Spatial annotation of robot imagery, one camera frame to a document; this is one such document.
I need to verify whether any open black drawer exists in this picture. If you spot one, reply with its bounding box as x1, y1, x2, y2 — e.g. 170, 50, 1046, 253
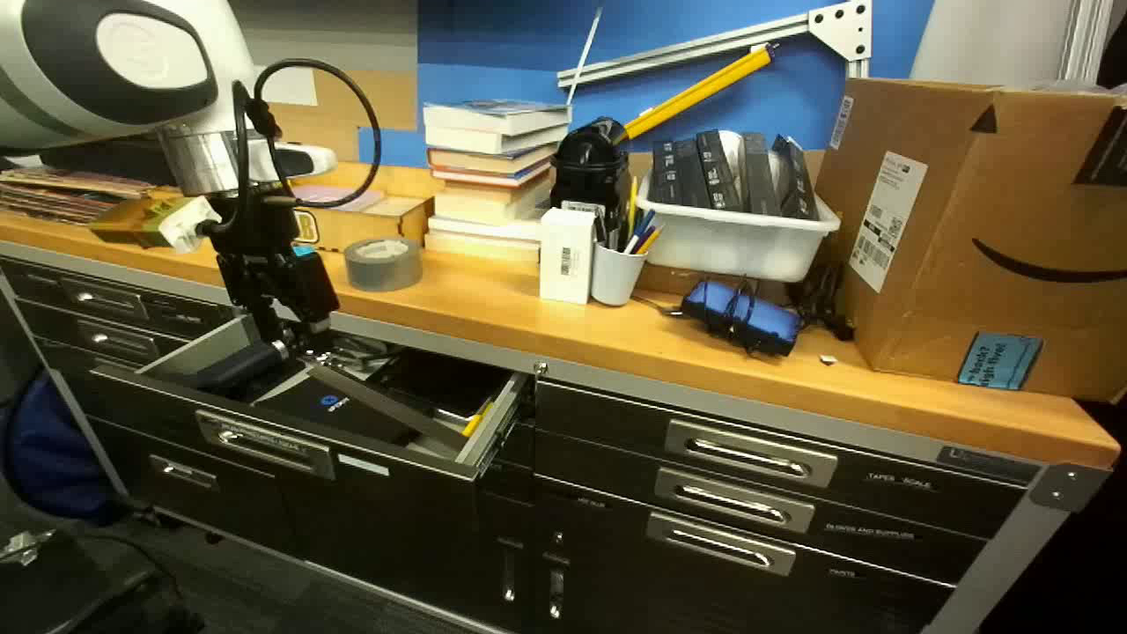
90, 316, 527, 483

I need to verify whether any blue chair seat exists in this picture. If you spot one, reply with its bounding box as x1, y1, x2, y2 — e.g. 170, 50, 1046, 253
0, 373, 123, 526

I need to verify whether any closed drawer with handle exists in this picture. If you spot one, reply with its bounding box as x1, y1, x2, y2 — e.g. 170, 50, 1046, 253
534, 385, 1024, 536

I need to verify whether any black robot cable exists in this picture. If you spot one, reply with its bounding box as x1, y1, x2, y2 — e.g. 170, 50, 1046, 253
228, 56, 388, 212

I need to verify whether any large cardboard box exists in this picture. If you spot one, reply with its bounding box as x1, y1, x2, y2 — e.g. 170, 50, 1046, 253
817, 79, 1127, 401

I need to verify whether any wooden Autolab tray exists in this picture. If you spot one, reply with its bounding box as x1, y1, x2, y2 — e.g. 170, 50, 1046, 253
291, 162, 436, 253

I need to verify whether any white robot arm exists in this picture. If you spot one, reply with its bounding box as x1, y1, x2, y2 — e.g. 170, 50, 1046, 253
0, 0, 336, 351

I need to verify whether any yellow level bar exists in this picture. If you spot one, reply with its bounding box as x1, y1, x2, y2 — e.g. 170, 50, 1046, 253
622, 45, 773, 142

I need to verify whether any blue sticky label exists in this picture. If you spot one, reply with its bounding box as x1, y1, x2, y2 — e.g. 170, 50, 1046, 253
957, 330, 1043, 390

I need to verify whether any grey duct tape roll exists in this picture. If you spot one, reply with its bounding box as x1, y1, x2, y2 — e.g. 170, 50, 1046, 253
346, 241, 423, 292

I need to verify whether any stack of books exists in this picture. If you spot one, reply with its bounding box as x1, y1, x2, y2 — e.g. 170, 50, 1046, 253
423, 100, 570, 262

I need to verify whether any closed lower drawer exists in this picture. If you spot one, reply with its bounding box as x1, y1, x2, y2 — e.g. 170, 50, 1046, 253
531, 485, 948, 634

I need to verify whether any black device with handle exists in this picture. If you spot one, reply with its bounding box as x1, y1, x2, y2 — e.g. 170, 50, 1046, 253
550, 117, 626, 219

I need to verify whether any white small box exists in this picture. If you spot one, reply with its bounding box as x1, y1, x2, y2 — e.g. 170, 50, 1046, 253
537, 209, 594, 303

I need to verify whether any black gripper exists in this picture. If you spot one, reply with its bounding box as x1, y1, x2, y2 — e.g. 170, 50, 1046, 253
211, 195, 336, 358

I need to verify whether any white plastic bin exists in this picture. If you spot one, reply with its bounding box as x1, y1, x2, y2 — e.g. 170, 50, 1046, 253
636, 131, 840, 282

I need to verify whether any blue black pouch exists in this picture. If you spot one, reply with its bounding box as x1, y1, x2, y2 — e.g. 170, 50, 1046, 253
678, 282, 800, 356

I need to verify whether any closed middle drawer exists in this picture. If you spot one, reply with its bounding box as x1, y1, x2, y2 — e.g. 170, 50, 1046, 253
534, 438, 983, 580

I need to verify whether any white pen cup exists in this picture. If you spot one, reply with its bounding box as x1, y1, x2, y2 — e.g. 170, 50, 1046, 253
592, 247, 644, 308

